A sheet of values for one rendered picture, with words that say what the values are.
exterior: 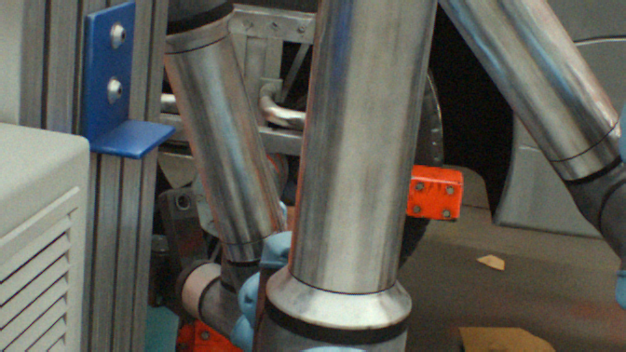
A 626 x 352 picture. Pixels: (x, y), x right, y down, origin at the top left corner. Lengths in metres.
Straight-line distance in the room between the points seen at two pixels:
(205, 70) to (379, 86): 0.36
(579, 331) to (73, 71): 2.95
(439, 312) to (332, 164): 2.68
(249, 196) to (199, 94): 0.12
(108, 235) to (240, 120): 0.36
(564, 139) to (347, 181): 0.24
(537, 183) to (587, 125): 1.06
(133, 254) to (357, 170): 0.19
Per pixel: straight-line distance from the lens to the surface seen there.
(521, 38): 0.91
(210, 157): 1.11
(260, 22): 1.71
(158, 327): 1.77
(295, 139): 1.55
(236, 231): 1.14
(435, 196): 1.76
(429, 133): 1.82
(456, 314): 3.45
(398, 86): 0.76
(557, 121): 0.93
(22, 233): 0.52
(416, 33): 0.76
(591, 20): 1.94
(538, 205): 2.01
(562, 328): 3.50
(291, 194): 1.89
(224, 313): 1.34
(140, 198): 0.84
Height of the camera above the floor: 1.40
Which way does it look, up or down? 18 degrees down
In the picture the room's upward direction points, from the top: 7 degrees clockwise
